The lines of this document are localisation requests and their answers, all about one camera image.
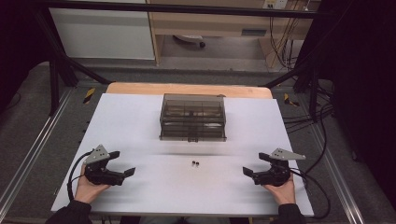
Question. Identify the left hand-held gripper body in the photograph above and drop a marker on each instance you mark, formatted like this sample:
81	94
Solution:
99	175

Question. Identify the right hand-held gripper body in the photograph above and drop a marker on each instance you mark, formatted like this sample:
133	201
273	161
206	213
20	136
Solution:
275	177

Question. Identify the person's right hand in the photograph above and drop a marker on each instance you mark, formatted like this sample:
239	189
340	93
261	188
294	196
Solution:
285	194

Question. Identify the person's left hand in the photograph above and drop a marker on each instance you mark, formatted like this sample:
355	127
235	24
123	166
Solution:
87	191

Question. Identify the white table board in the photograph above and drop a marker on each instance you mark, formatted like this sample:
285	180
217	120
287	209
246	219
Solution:
186	186

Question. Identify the wooden table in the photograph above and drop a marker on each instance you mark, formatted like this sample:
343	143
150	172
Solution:
140	88

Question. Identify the smoky transparent drawer box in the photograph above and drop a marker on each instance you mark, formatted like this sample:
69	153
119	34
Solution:
193	118

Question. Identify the white cabinet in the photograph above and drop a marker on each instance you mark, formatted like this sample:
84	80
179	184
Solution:
102	34

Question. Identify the black curtain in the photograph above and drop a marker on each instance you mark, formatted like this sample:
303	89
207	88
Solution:
18	40
364	77

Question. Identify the office chair base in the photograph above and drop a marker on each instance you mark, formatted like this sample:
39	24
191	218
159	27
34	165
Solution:
191	39

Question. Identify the white power strip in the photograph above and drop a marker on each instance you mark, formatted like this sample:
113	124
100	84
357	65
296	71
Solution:
275	3

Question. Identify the aluminium floor rail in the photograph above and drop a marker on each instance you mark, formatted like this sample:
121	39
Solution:
339	174
34	146

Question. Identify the black frame strut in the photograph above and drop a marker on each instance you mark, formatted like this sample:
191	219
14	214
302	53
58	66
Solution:
288	76
77	67

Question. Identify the black frame crossbar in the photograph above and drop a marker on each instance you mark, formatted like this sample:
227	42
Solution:
186	8

